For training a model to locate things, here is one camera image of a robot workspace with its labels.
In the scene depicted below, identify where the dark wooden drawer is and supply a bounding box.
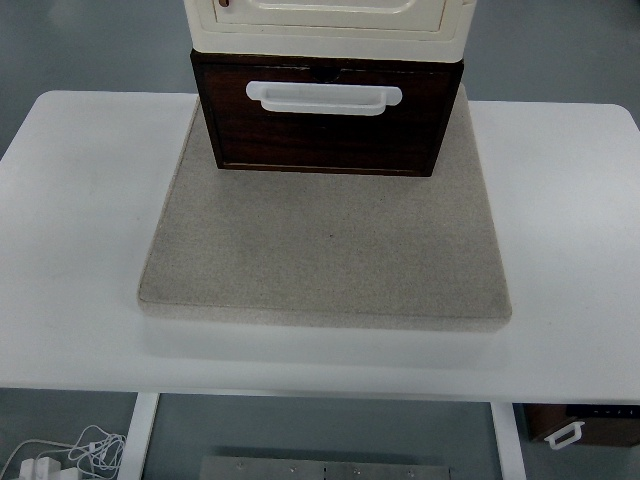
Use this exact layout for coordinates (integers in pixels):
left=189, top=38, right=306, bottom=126
left=197, top=62, right=464, bottom=176

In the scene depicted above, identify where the beige fabric pad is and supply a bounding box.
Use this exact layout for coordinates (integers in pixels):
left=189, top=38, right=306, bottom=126
left=138, top=91, right=512, bottom=330

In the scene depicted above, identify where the grey metal plate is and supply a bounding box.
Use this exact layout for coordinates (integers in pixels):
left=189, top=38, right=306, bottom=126
left=199, top=456, right=451, bottom=480

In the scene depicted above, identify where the brown wooden box on floor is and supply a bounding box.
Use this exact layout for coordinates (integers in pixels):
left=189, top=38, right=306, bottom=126
left=523, top=404, right=639, bottom=450

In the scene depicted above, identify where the white power adapter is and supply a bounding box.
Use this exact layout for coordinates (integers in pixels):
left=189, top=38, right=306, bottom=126
left=18, top=457, right=61, bottom=480

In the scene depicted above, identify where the white plastic drawer handle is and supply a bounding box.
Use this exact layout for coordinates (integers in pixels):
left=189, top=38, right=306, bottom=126
left=245, top=81, right=403, bottom=116

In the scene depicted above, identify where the white table leg frame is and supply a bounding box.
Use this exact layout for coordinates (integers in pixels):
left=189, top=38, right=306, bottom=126
left=116, top=393, right=527, bottom=479

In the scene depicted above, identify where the white cable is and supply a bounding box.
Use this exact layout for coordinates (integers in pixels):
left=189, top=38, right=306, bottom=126
left=0, top=425, right=129, bottom=480

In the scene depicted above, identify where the white handle on floor box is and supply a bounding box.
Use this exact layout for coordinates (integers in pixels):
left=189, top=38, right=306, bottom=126
left=544, top=421, right=585, bottom=451

